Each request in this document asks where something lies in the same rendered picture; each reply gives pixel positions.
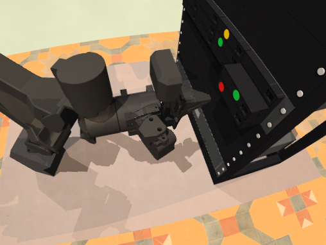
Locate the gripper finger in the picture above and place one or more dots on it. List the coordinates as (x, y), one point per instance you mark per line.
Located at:
(184, 112)
(189, 97)

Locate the black server rack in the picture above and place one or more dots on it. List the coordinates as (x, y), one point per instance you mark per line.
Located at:
(263, 63)

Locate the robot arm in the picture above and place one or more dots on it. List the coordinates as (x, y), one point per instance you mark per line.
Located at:
(80, 91)

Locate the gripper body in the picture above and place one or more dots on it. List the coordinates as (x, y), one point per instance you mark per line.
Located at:
(167, 84)

